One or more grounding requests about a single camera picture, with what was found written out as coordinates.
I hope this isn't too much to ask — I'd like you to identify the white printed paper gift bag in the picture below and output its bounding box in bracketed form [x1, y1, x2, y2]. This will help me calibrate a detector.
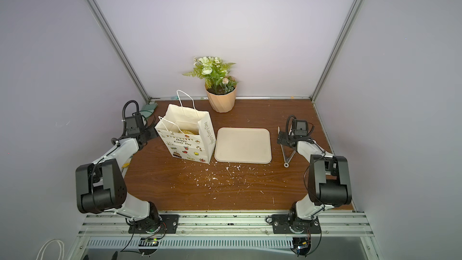
[155, 90, 216, 163]

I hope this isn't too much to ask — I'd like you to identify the ridged oval bread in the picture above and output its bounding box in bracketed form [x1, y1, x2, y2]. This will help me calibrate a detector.
[181, 130, 199, 135]

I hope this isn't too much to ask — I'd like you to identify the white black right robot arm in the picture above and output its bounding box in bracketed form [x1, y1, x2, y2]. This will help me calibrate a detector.
[277, 115, 353, 234]

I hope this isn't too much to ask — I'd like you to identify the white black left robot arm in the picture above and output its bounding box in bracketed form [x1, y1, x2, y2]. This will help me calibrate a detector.
[75, 100, 161, 231]

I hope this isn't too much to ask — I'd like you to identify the beige rectangular tray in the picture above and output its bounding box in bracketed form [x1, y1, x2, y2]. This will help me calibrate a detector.
[214, 127, 272, 165]

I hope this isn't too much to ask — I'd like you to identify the potted plant in pink pot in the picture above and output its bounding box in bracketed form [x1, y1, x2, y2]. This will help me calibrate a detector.
[183, 56, 238, 113]

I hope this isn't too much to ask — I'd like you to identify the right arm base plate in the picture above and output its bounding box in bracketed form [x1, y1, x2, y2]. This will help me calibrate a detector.
[265, 214, 321, 235]

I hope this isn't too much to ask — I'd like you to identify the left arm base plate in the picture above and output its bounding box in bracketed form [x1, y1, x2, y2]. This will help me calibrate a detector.
[126, 214, 179, 234]

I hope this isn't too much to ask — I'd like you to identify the aluminium front rail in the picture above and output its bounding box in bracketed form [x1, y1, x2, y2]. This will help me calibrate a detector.
[78, 209, 374, 237]

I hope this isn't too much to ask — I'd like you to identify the white cable loop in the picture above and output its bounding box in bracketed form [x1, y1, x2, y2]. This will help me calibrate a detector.
[35, 238, 66, 260]

